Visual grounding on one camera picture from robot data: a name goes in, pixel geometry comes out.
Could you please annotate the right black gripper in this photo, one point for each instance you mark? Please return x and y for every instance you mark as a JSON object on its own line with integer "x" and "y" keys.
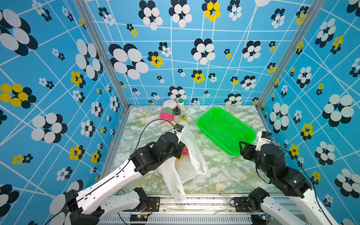
{"x": 248, "y": 149}

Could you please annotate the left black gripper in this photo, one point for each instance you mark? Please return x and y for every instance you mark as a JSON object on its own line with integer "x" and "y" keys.
{"x": 181, "y": 148}

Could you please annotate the white translucent plastic bag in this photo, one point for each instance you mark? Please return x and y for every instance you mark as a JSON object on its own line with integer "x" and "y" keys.
{"x": 176, "y": 172}

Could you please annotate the green plastic basket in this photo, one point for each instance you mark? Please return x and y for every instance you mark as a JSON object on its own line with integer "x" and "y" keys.
{"x": 225, "y": 130}

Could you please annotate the red textured fruit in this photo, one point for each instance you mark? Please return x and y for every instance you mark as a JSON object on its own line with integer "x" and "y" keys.
{"x": 185, "y": 151}

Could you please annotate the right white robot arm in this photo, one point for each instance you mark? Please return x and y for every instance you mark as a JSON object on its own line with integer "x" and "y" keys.
{"x": 293, "y": 184}

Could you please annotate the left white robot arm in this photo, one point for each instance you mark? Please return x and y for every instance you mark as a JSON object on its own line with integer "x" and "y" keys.
{"x": 89, "y": 206}

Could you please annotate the clear jar black lid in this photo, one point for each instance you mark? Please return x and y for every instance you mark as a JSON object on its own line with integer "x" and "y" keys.
{"x": 176, "y": 113}

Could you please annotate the small yellow tree toy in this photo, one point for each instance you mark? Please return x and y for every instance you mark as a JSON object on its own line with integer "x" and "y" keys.
{"x": 184, "y": 117}

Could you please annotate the pink green plush toy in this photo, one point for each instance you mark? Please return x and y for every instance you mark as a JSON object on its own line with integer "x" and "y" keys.
{"x": 167, "y": 114}

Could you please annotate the white round plush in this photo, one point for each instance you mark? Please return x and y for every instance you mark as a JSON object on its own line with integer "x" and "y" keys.
{"x": 170, "y": 103}

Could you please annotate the white bottle green cap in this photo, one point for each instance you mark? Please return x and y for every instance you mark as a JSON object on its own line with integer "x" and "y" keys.
{"x": 181, "y": 104}

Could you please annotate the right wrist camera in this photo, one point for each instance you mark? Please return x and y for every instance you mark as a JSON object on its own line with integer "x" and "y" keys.
{"x": 263, "y": 137}

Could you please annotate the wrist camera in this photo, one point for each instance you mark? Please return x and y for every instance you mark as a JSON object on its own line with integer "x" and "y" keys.
{"x": 178, "y": 130}
{"x": 263, "y": 137}

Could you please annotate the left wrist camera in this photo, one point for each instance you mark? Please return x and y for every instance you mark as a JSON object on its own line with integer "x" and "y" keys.
{"x": 178, "y": 130}

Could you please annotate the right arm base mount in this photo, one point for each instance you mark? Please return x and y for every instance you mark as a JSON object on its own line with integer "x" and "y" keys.
{"x": 247, "y": 204}

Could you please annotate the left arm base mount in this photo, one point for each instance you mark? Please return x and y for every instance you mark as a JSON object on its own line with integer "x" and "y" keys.
{"x": 152, "y": 205}

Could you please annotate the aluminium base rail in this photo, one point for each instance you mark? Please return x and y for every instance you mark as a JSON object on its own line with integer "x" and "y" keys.
{"x": 201, "y": 210}

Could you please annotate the left aluminium corner post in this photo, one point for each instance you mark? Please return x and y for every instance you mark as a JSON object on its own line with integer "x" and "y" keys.
{"x": 93, "y": 33}

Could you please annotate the aluminium corner post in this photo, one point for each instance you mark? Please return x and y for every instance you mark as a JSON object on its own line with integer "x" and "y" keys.
{"x": 298, "y": 37}
{"x": 93, "y": 33}

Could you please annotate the right aluminium corner post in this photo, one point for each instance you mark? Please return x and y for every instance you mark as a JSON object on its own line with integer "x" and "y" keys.
{"x": 298, "y": 37}

